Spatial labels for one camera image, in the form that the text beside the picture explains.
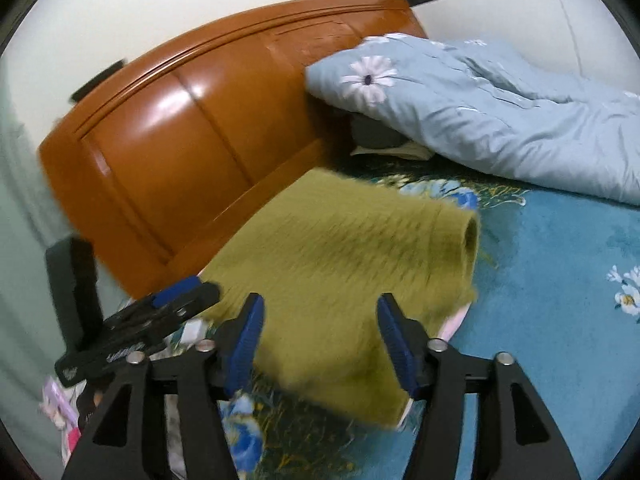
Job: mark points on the wooden bed headboard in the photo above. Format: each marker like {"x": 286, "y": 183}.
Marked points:
{"x": 190, "y": 135}

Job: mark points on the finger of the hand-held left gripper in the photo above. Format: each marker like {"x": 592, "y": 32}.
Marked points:
{"x": 115, "y": 355}
{"x": 175, "y": 292}

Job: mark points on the white wardrobe with black stripe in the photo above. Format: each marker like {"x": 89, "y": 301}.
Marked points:
{"x": 525, "y": 5}

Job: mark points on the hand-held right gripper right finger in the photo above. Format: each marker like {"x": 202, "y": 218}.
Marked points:
{"x": 400, "y": 345}

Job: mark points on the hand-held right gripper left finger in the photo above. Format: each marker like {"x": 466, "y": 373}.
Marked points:
{"x": 242, "y": 340}

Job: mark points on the green knitted sweater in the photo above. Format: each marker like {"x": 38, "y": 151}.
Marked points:
{"x": 340, "y": 290}

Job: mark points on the pink-edged white cloth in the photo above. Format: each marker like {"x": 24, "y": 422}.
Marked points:
{"x": 450, "y": 325}

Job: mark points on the light blue floral quilt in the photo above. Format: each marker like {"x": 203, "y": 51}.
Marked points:
{"x": 490, "y": 110}

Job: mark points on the pink floral cloth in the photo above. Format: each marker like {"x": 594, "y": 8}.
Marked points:
{"x": 57, "y": 405}

